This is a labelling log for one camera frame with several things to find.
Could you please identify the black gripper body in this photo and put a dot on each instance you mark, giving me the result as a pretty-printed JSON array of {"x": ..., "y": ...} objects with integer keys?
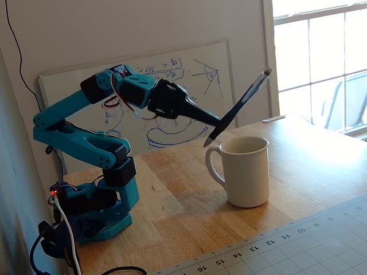
[{"x": 170, "y": 99}]

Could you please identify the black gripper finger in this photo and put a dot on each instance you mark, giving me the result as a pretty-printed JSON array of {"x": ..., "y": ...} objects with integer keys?
[
  {"x": 200, "y": 118},
  {"x": 200, "y": 110}
]

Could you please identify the dark blue pen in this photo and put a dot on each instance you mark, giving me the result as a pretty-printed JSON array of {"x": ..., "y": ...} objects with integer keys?
[{"x": 238, "y": 106}]

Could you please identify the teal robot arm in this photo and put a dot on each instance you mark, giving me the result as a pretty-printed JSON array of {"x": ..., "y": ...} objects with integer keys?
[{"x": 71, "y": 106}]

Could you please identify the white ceramic mug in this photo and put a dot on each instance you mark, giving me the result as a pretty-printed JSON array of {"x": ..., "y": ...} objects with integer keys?
[{"x": 246, "y": 177}]

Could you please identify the whiteboard with blue writing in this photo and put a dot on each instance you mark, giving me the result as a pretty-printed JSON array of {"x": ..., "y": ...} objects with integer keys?
[{"x": 172, "y": 57}]

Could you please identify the outdoor patio chair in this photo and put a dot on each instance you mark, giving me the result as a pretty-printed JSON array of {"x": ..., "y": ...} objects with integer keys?
[{"x": 334, "y": 111}]

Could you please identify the dark blue table clamp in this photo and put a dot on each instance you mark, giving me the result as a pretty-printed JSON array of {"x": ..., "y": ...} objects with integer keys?
[{"x": 86, "y": 226}]

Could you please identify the grey gridded cutting mat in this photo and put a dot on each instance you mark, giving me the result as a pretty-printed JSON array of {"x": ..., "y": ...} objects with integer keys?
[{"x": 315, "y": 252}]

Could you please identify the white window frame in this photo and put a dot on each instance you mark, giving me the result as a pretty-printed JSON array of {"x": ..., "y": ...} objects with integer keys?
[{"x": 269, "y": 43}]

